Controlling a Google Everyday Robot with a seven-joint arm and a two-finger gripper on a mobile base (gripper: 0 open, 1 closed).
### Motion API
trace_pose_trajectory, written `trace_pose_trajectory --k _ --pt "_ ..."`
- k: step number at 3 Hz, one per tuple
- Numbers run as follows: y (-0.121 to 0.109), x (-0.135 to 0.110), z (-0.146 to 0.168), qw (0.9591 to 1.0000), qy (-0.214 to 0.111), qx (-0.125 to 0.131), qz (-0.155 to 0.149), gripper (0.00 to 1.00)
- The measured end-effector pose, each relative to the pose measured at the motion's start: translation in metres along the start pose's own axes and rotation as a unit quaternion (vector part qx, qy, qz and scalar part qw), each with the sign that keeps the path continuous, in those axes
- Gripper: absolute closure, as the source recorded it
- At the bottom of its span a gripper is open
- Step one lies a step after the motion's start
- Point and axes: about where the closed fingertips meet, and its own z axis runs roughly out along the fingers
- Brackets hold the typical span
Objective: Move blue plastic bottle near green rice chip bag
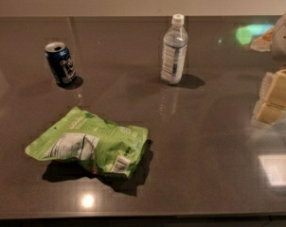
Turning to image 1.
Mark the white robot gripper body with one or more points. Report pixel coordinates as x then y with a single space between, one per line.
285 38

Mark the clear plastic water bottle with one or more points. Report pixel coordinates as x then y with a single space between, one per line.
175 44

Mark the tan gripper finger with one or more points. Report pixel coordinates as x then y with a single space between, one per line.
264 115
273 89

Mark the green rice chip bag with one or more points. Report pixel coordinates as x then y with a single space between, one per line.
100 146

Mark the blue soda can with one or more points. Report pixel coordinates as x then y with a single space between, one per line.
59 60

